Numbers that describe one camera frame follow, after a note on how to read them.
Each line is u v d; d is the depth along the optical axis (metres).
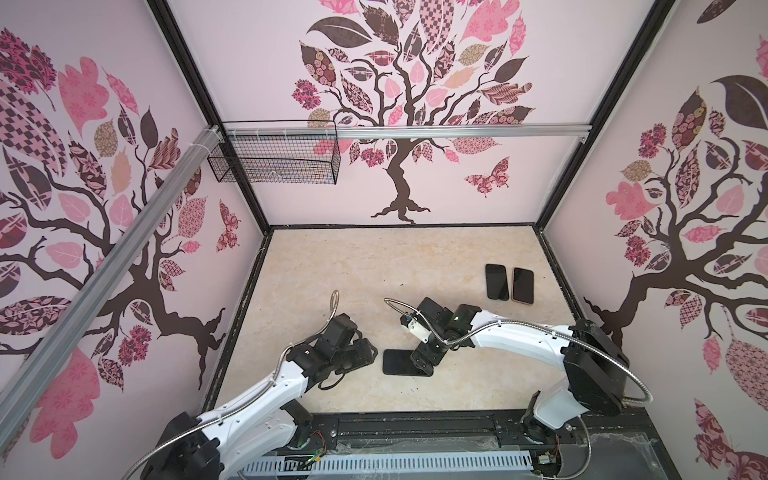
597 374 0.43
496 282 1.05
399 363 0.85
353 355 0.71
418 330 0.75
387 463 0.70
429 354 0.73
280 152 0.95
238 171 0.99
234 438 0.43
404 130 0.93
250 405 0.46
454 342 0.58
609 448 0.71
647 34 0.72
